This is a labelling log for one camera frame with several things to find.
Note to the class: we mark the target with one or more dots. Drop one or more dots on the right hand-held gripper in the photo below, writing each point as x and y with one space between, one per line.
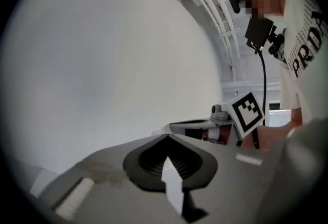
246 115

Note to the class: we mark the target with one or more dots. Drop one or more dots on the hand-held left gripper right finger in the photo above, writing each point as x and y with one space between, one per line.
230 179

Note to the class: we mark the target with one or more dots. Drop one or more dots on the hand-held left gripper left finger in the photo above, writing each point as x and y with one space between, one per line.
107 192

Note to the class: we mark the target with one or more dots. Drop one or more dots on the white table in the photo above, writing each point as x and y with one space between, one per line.
43 182

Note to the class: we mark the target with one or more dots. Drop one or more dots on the white printed t-shirt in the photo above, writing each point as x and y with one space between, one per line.
289 89

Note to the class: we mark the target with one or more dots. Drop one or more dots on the black body-mounted device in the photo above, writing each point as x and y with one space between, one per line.
258 29

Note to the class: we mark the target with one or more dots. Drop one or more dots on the grey fisheye camera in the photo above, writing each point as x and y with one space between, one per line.
216 110

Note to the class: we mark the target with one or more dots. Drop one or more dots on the black head-worn camera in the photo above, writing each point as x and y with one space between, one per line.
234 2

